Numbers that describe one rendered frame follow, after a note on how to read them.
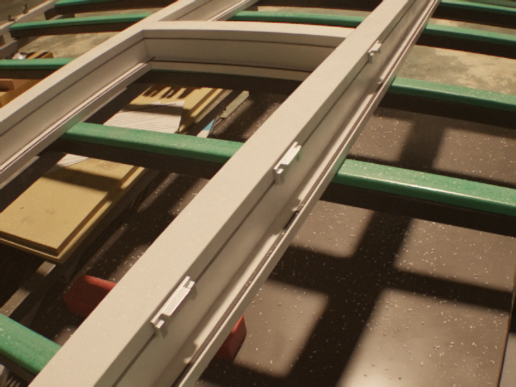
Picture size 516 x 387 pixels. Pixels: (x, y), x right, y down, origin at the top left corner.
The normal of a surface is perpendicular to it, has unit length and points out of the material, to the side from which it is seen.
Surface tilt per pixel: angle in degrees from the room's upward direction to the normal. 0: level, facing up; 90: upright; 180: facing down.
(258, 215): 90
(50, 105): 90
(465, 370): 0
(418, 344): 0
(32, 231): 0
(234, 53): 90
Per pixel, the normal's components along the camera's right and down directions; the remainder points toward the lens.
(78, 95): 0.88, 0.18
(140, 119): -0.12, -0.80
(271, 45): -0.45, 0.58
